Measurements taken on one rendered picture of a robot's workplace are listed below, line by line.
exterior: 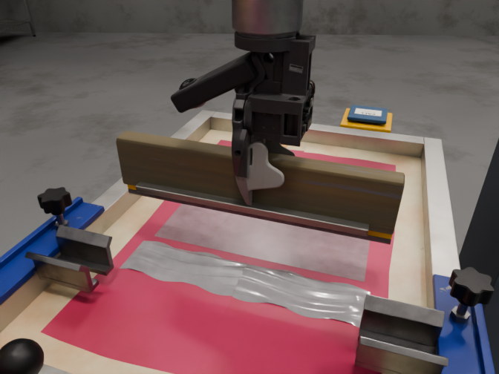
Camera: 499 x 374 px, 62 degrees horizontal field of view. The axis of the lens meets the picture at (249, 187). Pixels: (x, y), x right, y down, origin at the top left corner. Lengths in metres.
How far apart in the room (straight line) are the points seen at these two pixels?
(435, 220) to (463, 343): 0.25
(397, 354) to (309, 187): 0.21
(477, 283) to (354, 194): 0.16
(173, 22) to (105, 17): 1.11
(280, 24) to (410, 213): 0.47
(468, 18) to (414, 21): 0.84
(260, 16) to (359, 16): 6.96
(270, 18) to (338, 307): 0.37
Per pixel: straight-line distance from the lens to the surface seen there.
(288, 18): 0.45
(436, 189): 0.82
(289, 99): 0.47
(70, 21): 7.95
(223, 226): 0.72
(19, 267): 0.65
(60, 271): 0.61
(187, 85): 0.52
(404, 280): 0.66
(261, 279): 0.61
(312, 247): 0.68
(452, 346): 0.53
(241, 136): 0.48
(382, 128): 1.15
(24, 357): 0.30
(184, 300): 0.60
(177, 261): 0.64
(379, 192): 0.51
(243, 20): 0.45
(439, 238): 0.70
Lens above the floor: 1.38
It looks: 31 degrees down
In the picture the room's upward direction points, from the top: straight up
